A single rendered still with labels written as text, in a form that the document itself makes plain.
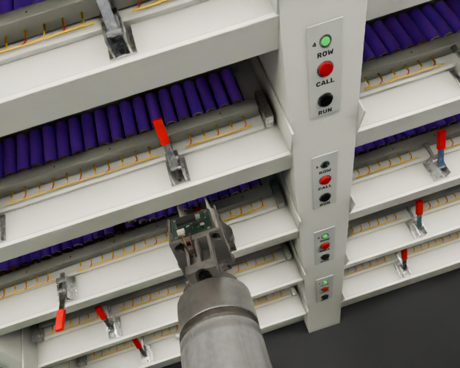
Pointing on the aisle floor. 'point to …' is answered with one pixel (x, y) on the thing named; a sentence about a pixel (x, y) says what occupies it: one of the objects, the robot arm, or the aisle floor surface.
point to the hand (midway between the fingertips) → (198, 212)
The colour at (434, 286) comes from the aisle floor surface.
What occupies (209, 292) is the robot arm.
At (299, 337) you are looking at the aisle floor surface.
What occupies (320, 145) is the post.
